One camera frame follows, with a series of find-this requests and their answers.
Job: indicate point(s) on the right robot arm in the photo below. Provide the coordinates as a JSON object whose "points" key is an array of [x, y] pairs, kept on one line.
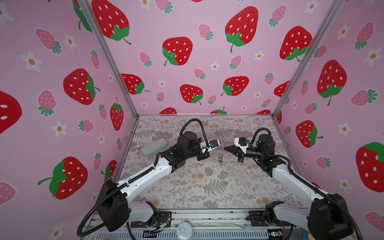
{"points": [[325, 216]]}

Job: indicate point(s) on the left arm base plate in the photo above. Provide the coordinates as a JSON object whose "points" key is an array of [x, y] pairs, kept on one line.
{"points": [[157, 220]]}

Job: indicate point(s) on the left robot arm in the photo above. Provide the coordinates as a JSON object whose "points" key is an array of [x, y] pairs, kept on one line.
{"points": [[112, 208]]}

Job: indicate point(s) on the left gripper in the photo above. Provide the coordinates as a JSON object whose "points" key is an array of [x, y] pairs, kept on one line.
{"points": [[202, 156]]}

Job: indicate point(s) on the keyring with strap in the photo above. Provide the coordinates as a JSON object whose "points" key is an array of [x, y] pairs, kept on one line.
{"points": [[221, 157]]}

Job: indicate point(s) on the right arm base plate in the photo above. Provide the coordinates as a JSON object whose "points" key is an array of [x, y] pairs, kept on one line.
{"points": [[258, 219]]}

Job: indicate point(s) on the grey-green oblong object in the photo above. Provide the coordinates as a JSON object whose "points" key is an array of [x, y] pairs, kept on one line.
{"points": [[154, 147]]}

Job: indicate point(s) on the white round knob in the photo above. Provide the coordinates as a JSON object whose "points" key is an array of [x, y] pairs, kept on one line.
{"points": [[184, 231]]}

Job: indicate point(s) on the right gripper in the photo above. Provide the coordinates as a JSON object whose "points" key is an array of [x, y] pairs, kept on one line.
{"points": [[240, 154]]}

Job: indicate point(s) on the aluminium front rail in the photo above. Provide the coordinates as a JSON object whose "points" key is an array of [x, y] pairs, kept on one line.
{"points": [[206, 218]]}

